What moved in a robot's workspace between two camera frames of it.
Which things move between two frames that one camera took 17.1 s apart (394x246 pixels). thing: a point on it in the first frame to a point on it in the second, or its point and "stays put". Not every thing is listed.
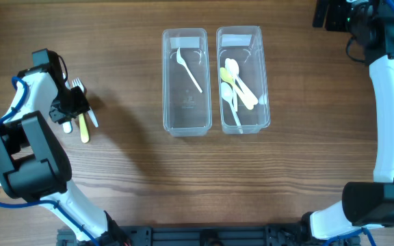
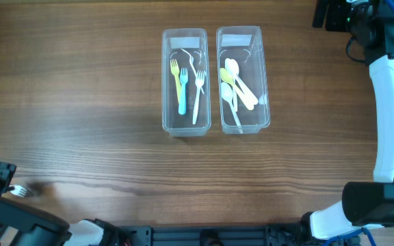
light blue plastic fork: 68,127 to 183,77
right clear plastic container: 242,82 stays put
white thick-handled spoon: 233,68 stays put
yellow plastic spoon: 226,76 stays put
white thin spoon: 227,93 stays put
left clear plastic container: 185,85 stays put
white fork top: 77,83 to 199,81
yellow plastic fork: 83,130 to 174,69
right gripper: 334,21 stays put
